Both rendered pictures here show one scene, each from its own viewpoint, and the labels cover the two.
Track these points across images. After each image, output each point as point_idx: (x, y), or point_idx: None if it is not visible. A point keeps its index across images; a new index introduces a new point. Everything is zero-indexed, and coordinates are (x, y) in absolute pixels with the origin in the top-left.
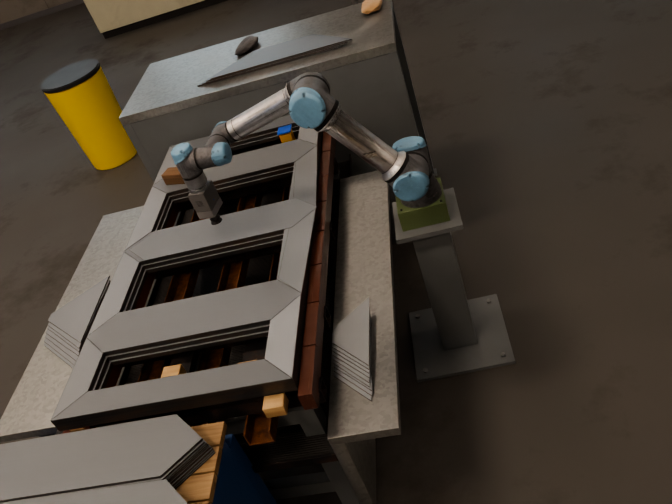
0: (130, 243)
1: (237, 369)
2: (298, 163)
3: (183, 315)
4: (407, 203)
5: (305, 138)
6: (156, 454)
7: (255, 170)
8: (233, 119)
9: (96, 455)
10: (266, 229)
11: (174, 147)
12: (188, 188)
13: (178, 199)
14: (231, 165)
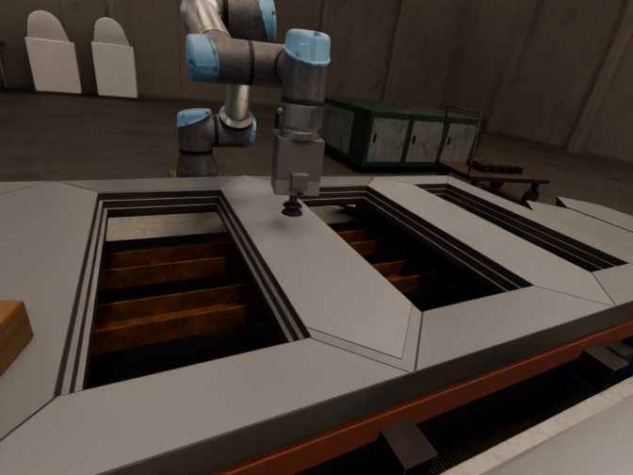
0: (376, 371)
1: (469, 190)
2: (109, 189)
3: (461, 223)
4: (216, 172)
5: (5, 189)
6: (566, 213)
7: (88, 223)
8: (219, 25)
9: (627, 239)
10: (288, 196)
11: (309, 30)
12: (320, 126)
13: (82, 385)
14: (6, 262)
